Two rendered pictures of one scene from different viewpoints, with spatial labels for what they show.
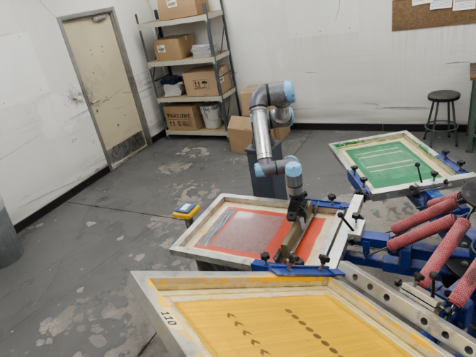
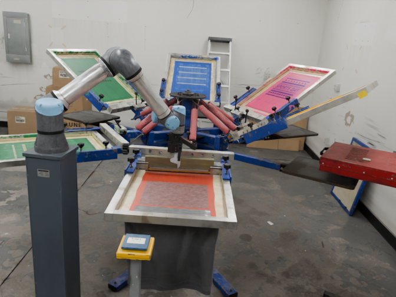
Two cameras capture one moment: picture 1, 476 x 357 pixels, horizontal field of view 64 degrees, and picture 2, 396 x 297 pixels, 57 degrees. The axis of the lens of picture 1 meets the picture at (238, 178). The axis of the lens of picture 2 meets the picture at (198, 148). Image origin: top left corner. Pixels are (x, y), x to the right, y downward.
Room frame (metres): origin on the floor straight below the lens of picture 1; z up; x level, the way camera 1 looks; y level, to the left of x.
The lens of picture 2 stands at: (2.58, 1.54, 1.75)
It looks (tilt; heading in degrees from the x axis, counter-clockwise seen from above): 17 degrees down; 238
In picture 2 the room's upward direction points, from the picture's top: 4 degrees clockwise
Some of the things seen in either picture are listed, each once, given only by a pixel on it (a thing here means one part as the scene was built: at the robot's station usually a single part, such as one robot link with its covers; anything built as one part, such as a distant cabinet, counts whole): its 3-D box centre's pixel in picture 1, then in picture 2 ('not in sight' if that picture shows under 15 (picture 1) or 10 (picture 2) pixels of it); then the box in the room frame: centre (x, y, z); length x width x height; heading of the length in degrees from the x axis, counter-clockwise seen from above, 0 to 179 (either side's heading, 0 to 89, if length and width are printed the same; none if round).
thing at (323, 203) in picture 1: (318, 207); (133, 167); (1.82, -0.41, 0.98); 0.30 x 0.05 x 0.07; 59
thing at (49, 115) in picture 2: (261, 120); (49, 114); (2.31, -0.21, 1.37); 0.13 x 0.12 x 0.14; 84
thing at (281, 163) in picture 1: (287, 166); (162, 116); (1.71, -0.26, 1.31); 0.11 x 0.11 x 0.08; 84
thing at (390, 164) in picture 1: (399, 158); (70, 132); (2.06, -0.99, 1.05); 1.08 x 0.61 x 0.23; 179
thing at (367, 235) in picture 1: (369, 239); not in sight; (1.41, -0.54, 1.02); 0.17 x 0.06 x 0.05; 59
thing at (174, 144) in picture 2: (297, 202); (175, 142); (1.62, -0.27, 1.15); 0.09 x 0.08 x 0.12; 149
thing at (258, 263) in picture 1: (283, 272); (225, 173); (1.34, -0.12, 0.98); 0.30 x 0.05 x 0.07; 59
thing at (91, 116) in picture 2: not in sight; (123, 128); (1.48, -1.55, 0.91); 1.34 x 0.40 x 0.08; 119
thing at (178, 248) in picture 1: (259, 229); (176, 185); (1.70, -0.06, 0.97); 0.79 x 0.58 x 0.04; 59
